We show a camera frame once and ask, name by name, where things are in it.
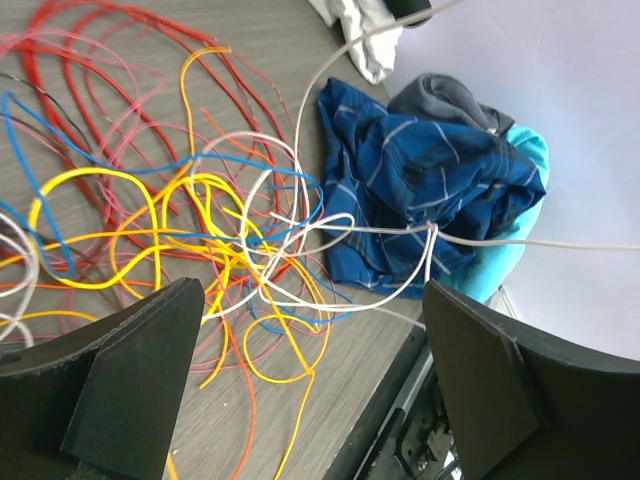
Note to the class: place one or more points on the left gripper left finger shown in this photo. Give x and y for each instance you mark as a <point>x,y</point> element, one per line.
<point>101,402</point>

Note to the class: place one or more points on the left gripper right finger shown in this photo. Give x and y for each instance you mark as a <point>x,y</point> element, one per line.
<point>525,404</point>

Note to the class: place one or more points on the blue striped cloth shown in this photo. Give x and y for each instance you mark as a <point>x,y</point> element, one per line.
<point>410,198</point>

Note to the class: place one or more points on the grey blue cloth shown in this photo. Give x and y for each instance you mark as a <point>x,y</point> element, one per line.
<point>444,98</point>

